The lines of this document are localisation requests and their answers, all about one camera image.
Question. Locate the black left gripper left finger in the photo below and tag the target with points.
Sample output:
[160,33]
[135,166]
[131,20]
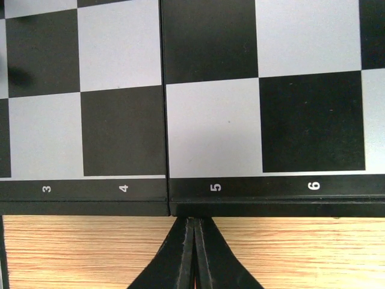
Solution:
[173,265]

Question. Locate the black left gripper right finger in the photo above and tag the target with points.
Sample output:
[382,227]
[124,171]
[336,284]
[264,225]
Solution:
[216,265]

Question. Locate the black white chess board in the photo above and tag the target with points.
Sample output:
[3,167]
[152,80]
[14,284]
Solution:
[192,108]

